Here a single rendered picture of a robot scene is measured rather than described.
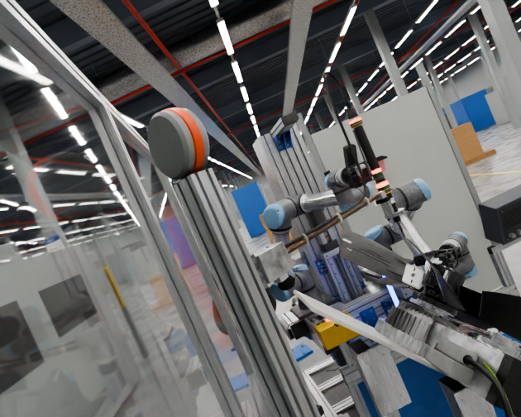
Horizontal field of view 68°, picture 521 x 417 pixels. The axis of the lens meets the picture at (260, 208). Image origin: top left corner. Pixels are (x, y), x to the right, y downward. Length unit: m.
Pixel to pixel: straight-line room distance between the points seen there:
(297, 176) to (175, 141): 1.55
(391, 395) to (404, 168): 2.43
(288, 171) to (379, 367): 1.34
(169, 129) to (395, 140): 2.81
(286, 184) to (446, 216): 1.77
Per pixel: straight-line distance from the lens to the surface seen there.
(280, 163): 2.30
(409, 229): 1.86
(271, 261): 0.92
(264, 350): 0.90
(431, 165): 3.61
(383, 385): 1.31
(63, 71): 0.73
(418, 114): 3.64
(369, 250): 1.39
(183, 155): 0.83
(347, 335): 1.77
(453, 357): 1.12
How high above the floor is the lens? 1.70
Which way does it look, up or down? 2 degrees down
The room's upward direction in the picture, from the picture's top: 24 degrees counter-clockwise
